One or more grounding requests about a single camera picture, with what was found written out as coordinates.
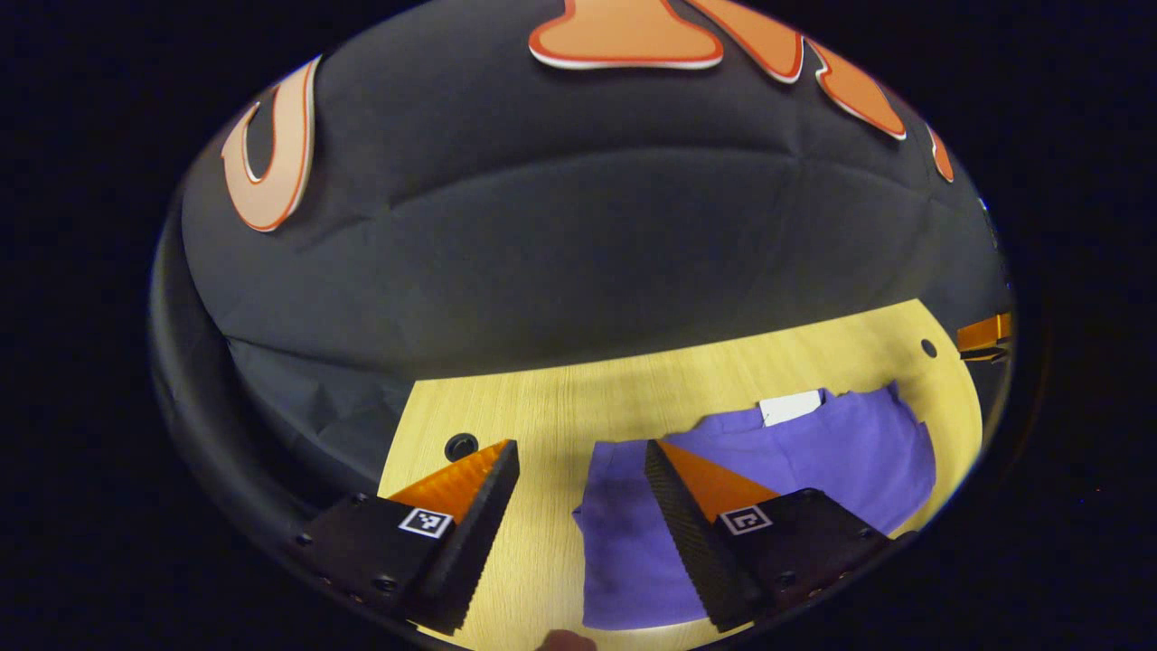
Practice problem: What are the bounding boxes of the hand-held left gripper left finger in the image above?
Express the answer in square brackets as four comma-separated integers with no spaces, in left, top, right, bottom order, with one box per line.
[291,439,522,636]

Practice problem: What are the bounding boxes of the purple short-sleeved shirt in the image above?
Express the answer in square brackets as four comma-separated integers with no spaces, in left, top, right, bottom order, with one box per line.
[572,382,937,631]

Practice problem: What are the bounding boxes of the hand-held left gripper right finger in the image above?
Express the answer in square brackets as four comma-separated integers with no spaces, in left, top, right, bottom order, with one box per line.
[644,439,896,632]

